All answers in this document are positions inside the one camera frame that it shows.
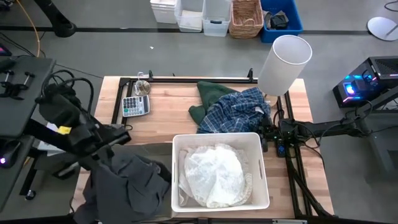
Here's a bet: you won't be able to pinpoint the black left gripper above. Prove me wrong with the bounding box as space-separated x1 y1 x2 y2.
68 119 132 154

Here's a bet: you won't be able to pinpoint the blue plaid shirt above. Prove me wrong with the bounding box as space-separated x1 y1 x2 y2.
196 86 272 134

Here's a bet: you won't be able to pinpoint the dark grey garment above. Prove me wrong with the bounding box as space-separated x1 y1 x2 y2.
73 144 172 224

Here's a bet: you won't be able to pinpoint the dark green garment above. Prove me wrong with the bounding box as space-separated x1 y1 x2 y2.
188 80 240 127

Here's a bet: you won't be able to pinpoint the white lace garment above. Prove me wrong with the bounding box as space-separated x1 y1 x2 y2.
178 143 253 208

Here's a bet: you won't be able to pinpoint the dark clothes in crate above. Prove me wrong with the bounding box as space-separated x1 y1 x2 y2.
264 11 290 31

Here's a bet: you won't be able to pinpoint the grey desk calculator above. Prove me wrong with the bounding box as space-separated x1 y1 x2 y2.
121 95 150 118

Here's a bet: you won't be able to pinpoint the beige fabric bin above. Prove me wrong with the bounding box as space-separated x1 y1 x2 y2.
102 142 174 218

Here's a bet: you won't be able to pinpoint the small glass flask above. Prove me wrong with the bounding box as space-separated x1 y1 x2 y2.
134 71 152 96

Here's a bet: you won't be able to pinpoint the white plastic bin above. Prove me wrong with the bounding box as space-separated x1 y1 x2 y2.
170 132 271 213

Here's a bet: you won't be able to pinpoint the white table lamp wooden base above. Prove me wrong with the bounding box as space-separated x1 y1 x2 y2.
257 34 313 108

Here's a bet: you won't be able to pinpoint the white paper booklet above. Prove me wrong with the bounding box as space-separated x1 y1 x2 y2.
37 121 68 156

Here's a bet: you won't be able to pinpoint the grey desk with clamp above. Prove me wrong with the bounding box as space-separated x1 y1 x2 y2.
0 57 57 139

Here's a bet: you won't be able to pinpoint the black computer tower with lights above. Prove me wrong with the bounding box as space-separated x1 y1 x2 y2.
332 55 398 108

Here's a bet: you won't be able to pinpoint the wicker basket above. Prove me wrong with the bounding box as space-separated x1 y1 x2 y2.
229 0 264 39

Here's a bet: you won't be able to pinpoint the black computer mouse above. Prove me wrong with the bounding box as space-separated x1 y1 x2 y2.
0 139 22 169

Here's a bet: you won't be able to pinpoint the blue plastic crate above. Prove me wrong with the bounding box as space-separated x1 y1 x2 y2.
259 0 304 44

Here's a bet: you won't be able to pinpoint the black desk clamp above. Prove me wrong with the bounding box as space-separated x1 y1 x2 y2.
0 70 35 101

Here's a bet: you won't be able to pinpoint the dark desk with mouse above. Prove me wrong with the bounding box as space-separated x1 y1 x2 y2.
0 135 35 212

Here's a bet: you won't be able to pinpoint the dark grey side stand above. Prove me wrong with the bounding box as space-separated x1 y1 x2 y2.
362 107 398 181

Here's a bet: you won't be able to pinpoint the black stand base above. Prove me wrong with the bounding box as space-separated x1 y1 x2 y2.
33 0 78 38

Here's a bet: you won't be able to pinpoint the white storage bin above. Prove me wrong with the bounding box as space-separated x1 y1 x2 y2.
150 0 178 24

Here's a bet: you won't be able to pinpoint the clear plastic bin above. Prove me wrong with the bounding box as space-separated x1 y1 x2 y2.
174 0 205 33

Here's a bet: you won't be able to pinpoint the round grey floor disc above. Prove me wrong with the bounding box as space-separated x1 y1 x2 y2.
367 16 398 42

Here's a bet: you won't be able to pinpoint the black metal table frame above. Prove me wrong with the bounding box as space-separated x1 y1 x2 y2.
71 68 336 223

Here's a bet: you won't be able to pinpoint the black floor cable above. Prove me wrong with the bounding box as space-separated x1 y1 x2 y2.
0 32 104 79

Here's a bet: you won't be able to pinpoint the clear bin with dark handle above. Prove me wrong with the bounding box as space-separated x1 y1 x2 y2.
201 0 233 37

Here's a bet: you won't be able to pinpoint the yellow cable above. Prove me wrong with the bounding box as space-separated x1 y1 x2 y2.
15 0 42 58

